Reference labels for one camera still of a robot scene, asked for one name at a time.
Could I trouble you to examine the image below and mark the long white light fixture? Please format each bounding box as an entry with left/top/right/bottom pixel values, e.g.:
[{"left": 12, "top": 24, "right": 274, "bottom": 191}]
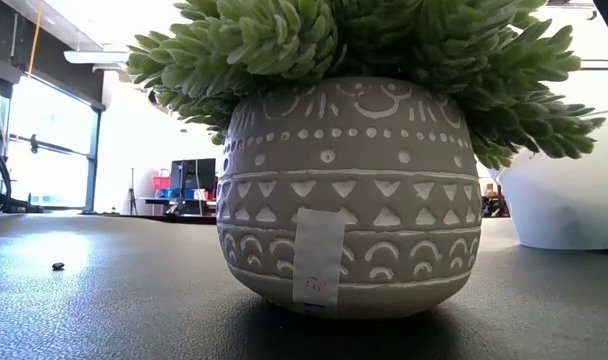
[{"left": 63, "top": 49, "right": 130, "bottom": 66}]

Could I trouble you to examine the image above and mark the black computer monitor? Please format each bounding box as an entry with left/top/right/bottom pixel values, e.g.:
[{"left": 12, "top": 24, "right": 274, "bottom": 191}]
[{"left": 169, "top": 158, "right": 218, "bottom": 201}]

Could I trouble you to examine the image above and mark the distant dark equipment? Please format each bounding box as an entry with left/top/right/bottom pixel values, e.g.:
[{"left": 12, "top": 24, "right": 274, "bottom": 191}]
[{"left": 481, "top": 182, "right": 510, "bottom": 219}]

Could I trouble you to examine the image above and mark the white tape label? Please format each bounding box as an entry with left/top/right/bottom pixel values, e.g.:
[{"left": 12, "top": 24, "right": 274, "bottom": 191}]
[{"left": 291, "top": 207, "right": 348, "bottom": 307}]

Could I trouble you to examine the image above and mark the blue steel column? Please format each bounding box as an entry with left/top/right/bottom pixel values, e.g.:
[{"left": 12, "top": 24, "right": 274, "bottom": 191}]
[{"left": 83, "top": 107, "right": 105, "bottom": 214}]

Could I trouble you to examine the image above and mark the cluttered work desk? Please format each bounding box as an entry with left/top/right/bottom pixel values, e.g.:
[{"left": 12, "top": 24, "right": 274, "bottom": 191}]
[{"left": 139, "top": 196, "right": 218, "bottom": 217}]

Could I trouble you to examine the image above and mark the white plastic bucket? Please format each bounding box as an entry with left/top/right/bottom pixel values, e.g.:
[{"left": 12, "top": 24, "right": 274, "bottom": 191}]
[{"left": 488, "top": 109, "right": 608, "bottom": 251}]

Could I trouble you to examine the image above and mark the potted green succulent plant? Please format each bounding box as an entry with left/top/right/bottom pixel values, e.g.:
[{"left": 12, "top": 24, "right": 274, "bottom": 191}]
[{"left": 126, "top": 0, "right": 608, "bottom": 320}]

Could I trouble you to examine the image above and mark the thin black tripod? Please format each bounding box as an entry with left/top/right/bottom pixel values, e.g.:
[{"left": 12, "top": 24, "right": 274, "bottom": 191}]
[{"left": 127, "top": 168, "right": 139, "bottom": 216}]

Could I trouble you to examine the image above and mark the yellow hanging cord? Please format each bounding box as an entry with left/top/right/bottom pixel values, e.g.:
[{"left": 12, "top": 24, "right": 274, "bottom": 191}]
[{"left": 27, "top": 0, "right": 44, "bottom": 76}]

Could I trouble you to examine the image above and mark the black table mat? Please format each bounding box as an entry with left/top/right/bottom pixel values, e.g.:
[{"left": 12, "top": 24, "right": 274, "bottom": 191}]
[{"left": 0, "top": 212, "right": 608, "bottom": 360}]

